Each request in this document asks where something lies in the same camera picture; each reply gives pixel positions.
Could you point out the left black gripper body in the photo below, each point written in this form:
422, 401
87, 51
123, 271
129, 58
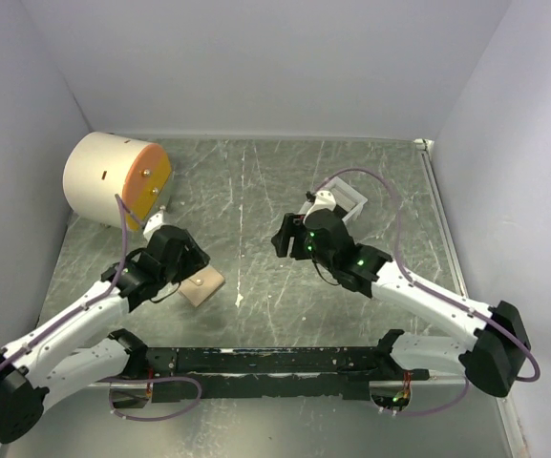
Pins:
190, 261

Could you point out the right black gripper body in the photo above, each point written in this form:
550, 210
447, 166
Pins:
321, 257

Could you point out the beige leather card holder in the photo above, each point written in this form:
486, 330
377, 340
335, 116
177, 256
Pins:
202, 285

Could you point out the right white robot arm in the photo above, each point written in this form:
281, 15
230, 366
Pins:
492, 340

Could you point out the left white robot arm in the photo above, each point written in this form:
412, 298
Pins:
47, 365

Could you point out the white card tray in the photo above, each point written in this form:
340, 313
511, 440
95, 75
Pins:
349, 201

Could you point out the cream cylinder with orange face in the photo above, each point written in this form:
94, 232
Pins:
103, 166

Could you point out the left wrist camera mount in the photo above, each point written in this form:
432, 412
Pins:
153, 224

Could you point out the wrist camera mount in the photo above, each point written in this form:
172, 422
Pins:
324, 200
153, 224

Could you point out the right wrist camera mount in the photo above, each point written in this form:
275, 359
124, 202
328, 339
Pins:
324, 200

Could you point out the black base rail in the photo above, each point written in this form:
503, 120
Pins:
348, 372

